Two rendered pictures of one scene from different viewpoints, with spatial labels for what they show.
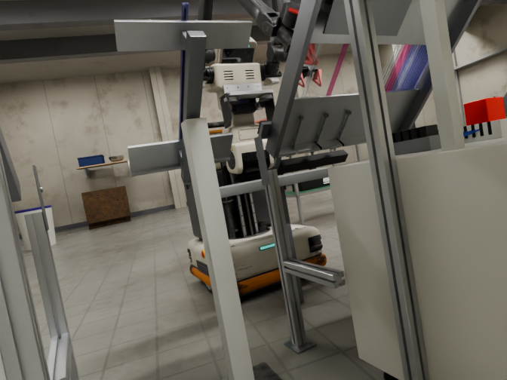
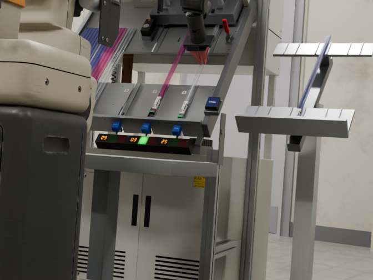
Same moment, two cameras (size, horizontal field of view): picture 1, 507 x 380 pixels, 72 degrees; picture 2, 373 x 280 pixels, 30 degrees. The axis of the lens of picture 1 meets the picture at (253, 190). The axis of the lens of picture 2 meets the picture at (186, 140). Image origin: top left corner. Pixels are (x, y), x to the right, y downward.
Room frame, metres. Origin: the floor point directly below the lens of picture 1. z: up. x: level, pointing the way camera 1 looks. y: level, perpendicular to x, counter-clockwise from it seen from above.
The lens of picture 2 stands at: (2.82, 1.56, 0.62)
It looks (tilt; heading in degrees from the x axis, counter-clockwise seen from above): 1 degrees up; 228
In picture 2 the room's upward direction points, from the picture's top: 4 degrees clockwise
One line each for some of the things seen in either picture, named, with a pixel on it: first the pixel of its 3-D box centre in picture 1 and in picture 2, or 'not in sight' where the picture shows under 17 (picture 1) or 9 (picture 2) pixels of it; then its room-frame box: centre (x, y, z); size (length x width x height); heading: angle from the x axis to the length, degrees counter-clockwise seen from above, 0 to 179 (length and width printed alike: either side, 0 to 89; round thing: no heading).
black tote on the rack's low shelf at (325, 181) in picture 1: (318, 181); not in sight; (3.76, -0.70, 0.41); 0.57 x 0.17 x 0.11; 117
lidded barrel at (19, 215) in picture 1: (37, 227); not in sight; (5.96, 3.76, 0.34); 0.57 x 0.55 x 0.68; 16
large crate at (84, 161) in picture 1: (91, 161); not in sight; (8.68, 3.81, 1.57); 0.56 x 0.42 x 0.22; 106
